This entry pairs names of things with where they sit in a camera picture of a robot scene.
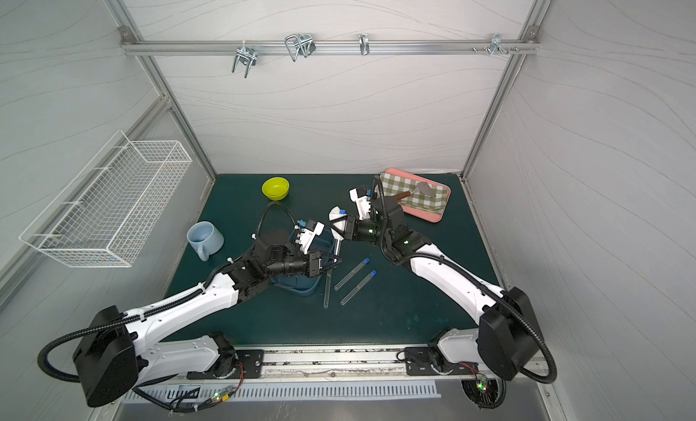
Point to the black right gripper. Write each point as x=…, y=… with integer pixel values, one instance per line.
x=351, y=229

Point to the small metal ring hook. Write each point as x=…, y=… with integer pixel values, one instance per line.
x=364, y=45

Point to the metal clamp hook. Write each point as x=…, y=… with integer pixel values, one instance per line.
x=300, y=45

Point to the uncapped clear test tube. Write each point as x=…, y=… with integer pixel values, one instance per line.
x=327, y=289

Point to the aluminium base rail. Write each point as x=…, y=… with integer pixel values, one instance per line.
x=331, y=363

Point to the white slotted cable duct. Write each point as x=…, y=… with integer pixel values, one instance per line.
x=305, y=391

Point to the clear test tube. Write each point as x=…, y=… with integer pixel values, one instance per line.
x=336, y=246
x=327, y=289

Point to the yellow-green plastic bowl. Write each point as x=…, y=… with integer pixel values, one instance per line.
x=276, y=188

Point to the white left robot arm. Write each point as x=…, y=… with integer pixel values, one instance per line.
x=122, y=350

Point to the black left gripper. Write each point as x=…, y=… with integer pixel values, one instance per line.
x=314, y=263

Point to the metal bracket hook right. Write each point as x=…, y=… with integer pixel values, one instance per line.
x=496, y=47

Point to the green checkered cloth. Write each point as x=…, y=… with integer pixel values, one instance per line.
x=427, y=195

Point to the test tube with blue cap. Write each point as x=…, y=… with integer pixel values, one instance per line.
x=351, y=274

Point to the metal U-bolt hook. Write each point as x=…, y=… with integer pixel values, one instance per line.
x=245, y=58

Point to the blue translucent plastic container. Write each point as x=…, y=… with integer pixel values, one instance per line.
x=302, y=285

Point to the black cooling fan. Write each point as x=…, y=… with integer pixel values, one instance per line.
x=485, y=396

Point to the white wire basket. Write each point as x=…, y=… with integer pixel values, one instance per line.
x=104, y=216

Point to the pink tray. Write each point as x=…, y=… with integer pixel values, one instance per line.
x=440, y=211

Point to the spatula with wooden handle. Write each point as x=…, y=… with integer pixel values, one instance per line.
x=421, y=188

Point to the light blue ribbed mug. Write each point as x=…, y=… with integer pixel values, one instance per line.
x=205, y=239

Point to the aluminium top rail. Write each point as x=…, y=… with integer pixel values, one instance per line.
x=324, y=48

